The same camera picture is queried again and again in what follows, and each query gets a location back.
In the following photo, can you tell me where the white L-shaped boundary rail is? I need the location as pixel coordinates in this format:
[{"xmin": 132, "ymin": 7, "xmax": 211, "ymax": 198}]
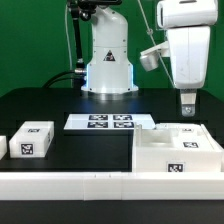
[{"xmin": 0, "ymin": 123, "xmax": 224, "ymax": 202}]

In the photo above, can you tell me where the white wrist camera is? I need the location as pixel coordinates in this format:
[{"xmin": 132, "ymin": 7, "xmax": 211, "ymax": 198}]
[{"xmin": 140, "ymin": 41, "xmax": 170, "ymax": 72}]

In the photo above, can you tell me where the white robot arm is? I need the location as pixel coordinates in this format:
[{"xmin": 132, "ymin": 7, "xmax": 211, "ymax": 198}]
[{"xmin": 82, "ymin": 0, "xmax": 218, "ymax": 117}]

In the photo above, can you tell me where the white block at left edge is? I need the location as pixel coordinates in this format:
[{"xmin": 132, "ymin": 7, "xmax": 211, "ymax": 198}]
[{"xmin": 0, "ymin": 136, "xmax": 7, "ymax": 160}]

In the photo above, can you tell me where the white cabinet body box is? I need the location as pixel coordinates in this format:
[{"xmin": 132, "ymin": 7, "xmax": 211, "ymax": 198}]
[{"xmin": 132, "ymin": 123, "xmax": 224, "ymax": 172}]

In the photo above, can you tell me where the black cable bundle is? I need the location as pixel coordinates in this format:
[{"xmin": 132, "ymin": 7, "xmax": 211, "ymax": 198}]
[{"xmin": 42, "ymin": 69, "xmax": 88, "ymax": 89}]

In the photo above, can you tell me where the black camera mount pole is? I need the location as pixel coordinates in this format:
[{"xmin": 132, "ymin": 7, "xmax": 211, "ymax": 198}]
[{"xmin": 67, "ymin": 0, "xmax": 122, "ymax": 75}]

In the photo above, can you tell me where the white cabinet top block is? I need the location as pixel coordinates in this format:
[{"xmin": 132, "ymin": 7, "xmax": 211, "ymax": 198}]
[{"xmin": 9, "ymin": 121, "xmax": 54, "ymax": 158}]

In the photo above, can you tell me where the white flat marker base plate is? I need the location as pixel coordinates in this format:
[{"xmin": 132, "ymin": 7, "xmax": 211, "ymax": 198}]
[{"xmin": 64, "ymin": 114, "xmax": 155, "ymax": 130}]

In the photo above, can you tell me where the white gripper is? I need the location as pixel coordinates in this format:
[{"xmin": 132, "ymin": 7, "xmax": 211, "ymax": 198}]
[{"xmin": 167, "ymin": 26, "xmax": 210, "ymax": 117}]

